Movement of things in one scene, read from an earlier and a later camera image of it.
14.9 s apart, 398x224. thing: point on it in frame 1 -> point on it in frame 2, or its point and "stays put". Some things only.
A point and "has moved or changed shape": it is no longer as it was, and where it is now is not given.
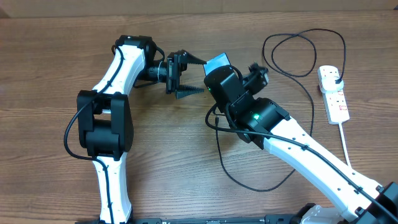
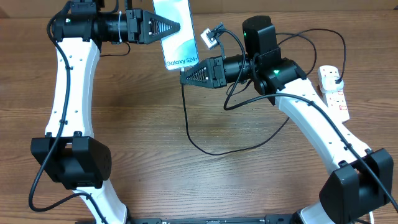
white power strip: [336, 107] stays put
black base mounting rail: [267, 219] stays put
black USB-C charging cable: [296, 81] -> [273, 131]
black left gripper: [173, 73] -> [145, 33]
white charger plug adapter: [329, 85] stays put
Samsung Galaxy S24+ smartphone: [216, 62] has moved or changed shape
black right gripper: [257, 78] -> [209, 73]
